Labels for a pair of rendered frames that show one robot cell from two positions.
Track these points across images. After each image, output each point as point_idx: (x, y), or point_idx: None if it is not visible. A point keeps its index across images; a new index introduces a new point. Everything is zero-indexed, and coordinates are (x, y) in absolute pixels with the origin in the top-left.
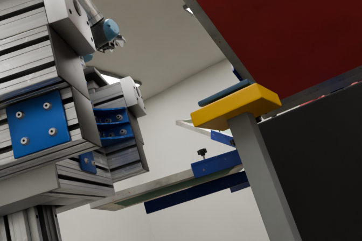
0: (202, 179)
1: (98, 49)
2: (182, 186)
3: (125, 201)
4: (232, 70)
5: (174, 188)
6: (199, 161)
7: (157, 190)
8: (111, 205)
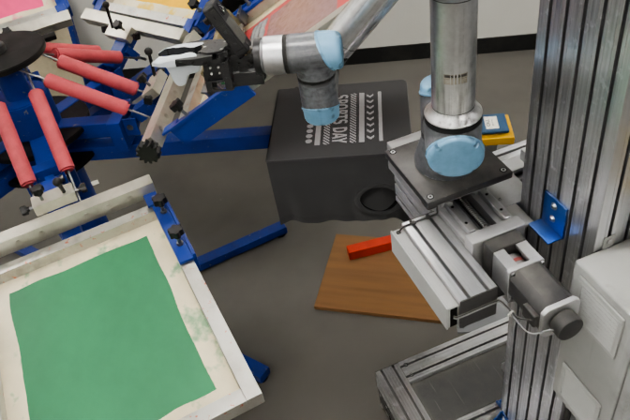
0: (86, 302)
1: (233, 86)
2: (79, 337)
3: (167, 398)
4: (254, 93)
5: (97, 344)
6: (190, 244)
7: (178, 331)
8: (200, 406)
